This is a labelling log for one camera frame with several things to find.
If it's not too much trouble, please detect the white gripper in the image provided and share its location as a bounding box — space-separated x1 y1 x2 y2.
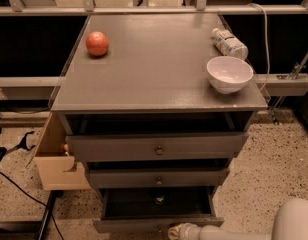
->
167 223 202 240

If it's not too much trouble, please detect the grey bottom drawer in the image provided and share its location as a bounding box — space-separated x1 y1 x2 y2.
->
94 186 224 233

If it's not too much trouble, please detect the grey drawer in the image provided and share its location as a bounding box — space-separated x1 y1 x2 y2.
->
88 167 228 189
94 186 224 233
66 132 248 162

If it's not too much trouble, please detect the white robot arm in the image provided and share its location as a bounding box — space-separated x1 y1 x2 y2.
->
168 198 308 240

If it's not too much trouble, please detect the grey middle drawer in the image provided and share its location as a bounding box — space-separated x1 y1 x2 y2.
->
88 167 228 189

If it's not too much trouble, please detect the grey top drawer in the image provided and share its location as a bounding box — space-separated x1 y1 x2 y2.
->
66 132 248 162

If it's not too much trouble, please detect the grey wooden drawer cabinet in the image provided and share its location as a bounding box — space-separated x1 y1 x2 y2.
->
52 14 267 179

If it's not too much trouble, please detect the light wooden box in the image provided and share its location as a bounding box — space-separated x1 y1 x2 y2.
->
33 114 90 190

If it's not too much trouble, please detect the white bowl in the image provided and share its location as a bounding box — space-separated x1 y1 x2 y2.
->
206 56 253 94

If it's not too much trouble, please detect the black clamp tool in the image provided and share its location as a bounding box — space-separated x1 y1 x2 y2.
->
7 131 34 154

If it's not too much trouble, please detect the clear plastic water bottle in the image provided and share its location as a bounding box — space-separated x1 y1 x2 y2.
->
212 28 248 60

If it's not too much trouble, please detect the orange ball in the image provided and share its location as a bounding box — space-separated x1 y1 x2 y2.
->
85 31 109 56

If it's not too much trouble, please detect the white cable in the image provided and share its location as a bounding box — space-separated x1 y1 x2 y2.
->
247 2 272 92

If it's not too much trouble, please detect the black floor cable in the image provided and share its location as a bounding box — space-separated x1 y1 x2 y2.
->
0 168 66 240

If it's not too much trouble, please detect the metal railing frame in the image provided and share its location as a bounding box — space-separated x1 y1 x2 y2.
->
0 0 308 98

